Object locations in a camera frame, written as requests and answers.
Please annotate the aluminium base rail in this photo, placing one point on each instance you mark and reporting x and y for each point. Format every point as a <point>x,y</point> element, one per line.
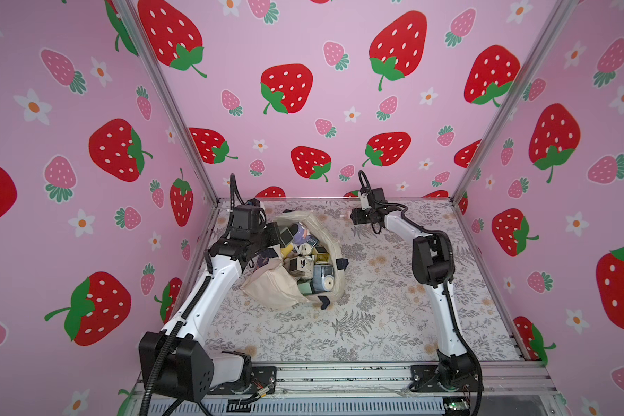
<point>379,388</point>

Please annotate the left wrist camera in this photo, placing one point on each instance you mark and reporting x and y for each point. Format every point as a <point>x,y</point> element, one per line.
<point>244,216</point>

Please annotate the yellow pencil sharpener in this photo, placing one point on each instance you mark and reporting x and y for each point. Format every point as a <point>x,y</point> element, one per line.
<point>286,250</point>

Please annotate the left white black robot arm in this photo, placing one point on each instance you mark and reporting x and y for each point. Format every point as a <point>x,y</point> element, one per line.
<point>174,362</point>

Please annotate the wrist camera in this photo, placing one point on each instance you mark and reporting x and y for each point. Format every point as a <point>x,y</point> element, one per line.
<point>244,216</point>
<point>370,197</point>

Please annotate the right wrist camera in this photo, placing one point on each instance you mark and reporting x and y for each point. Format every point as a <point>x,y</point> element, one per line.
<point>370,197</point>

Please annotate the mint green pencil sharpener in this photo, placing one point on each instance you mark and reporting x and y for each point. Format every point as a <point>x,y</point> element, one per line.
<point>306,288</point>

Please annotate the cream canvas tote bag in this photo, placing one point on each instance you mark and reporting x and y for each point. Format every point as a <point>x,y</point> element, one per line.
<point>271,285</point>

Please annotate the cream white pencil sharpener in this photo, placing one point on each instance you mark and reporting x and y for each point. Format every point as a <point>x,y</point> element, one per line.
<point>301,267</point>

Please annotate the light blue pencil sharpener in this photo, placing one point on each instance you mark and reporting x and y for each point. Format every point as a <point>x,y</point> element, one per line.
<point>323,280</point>

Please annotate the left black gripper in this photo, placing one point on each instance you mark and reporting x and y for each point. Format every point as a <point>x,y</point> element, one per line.
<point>271,231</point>

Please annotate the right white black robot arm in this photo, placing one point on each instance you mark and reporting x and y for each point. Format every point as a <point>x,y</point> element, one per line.
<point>433,267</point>

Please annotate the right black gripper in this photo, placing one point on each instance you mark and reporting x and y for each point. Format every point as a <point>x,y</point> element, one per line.
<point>374,221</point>

